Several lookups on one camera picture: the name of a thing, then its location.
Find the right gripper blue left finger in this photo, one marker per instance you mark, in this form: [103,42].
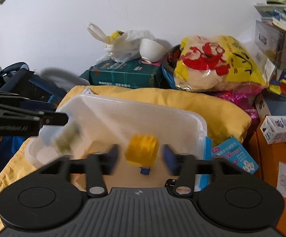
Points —
[111,158]

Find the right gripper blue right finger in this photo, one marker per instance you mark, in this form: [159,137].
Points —
[171,160]

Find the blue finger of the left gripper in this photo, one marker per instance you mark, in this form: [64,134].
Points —
[53,118]

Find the olive toy vehicle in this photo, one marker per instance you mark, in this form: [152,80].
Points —
[64,141]

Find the yellow square building brick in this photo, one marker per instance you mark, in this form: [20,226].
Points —
[142,150]

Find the black toy car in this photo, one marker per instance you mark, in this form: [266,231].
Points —
[170,183]

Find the blue baby stroller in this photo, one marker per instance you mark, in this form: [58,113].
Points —
[19,79]

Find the white plastic storage bin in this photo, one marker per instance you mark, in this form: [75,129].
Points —
[104,121]

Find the light blue card box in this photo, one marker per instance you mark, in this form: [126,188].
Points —
[233,151]

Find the yellow quilted blanket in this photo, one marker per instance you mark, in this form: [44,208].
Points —
[224,120]

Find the dark green tissue pack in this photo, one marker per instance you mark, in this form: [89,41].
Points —
[132,74]

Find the white plastic bag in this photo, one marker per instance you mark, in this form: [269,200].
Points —
[120,46]

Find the orange cardboard box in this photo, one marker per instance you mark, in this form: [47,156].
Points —
[271,159]

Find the yellow red snack bag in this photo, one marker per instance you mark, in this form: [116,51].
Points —
[219,63]

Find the white small carton box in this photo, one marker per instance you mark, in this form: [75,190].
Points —
[273,129]

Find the white ceramic bowl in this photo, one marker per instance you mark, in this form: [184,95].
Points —
[151,51]

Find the clear plastic toy box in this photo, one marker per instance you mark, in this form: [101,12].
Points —
[272,42]

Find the stack of children books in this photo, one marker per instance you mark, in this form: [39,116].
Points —
[273,14]

